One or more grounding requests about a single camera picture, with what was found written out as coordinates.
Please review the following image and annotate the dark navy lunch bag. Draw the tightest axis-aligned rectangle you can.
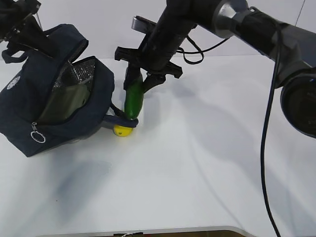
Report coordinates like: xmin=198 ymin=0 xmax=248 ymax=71
xmin=0 ymin=24 xmax=138 ymax=157

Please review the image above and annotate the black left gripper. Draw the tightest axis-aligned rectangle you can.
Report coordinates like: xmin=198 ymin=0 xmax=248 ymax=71
xmin=0 ymin=0 xmax=58 ymax=58

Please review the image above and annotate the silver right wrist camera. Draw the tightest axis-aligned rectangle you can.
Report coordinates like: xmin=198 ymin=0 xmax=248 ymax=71
xmin=131 ymin=16 xmax=156 ymax=34

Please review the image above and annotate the silver bag zipper ring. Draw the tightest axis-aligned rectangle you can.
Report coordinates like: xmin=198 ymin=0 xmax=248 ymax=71
xmin=30 ymin=122 xmax=46 ymax=144

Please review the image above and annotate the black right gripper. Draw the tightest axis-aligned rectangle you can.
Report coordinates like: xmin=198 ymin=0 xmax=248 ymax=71
xmin=114 ymin=29 xmax=184 ymax=94

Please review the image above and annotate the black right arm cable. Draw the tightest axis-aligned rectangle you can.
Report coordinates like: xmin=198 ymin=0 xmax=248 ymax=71
xmin=177 ymin=6 xmax=283 ymax=237

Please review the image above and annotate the green lidded glass container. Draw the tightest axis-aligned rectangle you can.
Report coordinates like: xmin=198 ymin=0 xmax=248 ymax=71
xmin=37 ymin=84 xmax=90 ymax=124

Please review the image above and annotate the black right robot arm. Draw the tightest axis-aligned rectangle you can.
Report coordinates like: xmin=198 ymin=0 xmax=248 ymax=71
xmin=115 ymin=0 xmax=316 ymax=137

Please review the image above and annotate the green cucumber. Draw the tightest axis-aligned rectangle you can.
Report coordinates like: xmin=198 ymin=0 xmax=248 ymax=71
xmin=124 ymin=74 xmax=144 ymax=120

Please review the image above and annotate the yellow lemon toy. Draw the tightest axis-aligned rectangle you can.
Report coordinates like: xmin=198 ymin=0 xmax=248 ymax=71
xmin=113 ymin=125 xmax=133 ymax=137

